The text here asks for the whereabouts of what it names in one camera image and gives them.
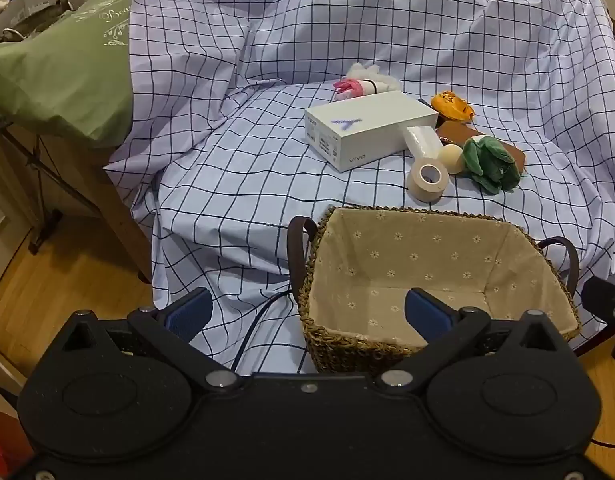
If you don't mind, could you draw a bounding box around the pink and white plush toy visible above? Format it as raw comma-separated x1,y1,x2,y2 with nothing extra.
333,78,383,102

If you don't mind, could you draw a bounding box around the white checked bed sheet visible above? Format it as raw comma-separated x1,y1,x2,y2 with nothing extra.
104,0,615,376

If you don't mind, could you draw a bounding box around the green embroidered pillow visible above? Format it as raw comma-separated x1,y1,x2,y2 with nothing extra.
0,0,138,148

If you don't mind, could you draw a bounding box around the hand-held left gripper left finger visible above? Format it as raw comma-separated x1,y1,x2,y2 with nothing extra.
52,287,243,393

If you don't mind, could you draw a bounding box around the cream ball with green handle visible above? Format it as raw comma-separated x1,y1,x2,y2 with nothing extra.
439,144,463,175

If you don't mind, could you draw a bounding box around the wooden furniture frame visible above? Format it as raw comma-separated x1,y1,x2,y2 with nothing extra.
0,120,153,286

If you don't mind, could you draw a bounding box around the white fluffy plush toy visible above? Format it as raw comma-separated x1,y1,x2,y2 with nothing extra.
346,62,402,95

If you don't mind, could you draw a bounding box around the brown leather wallet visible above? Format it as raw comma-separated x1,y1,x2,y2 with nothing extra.
435,120,527,176

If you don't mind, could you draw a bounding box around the dark cable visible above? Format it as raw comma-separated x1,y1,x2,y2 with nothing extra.
232,287,294,376

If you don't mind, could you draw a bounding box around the woven basket with fabric lining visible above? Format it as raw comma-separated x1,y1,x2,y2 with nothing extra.
286,205,583,373

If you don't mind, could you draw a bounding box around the grey cardboard box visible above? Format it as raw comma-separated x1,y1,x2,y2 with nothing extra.
0,0,86,46

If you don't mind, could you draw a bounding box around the green plush toy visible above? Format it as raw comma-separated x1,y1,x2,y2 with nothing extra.
460,136,522,195

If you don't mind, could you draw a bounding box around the orange plush toy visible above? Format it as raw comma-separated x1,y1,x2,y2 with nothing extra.
430,90,475,123

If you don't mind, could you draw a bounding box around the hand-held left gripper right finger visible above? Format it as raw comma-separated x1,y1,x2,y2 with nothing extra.
375,287,571,393

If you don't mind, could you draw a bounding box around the white tissue pack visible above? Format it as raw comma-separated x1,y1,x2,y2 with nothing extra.
402,125,444,161

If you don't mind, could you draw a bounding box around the white rectangular carton box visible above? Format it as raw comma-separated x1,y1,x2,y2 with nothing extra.
304,91,439,173

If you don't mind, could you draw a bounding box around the beige tape roll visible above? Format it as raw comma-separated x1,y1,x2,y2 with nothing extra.
406,156,450,202

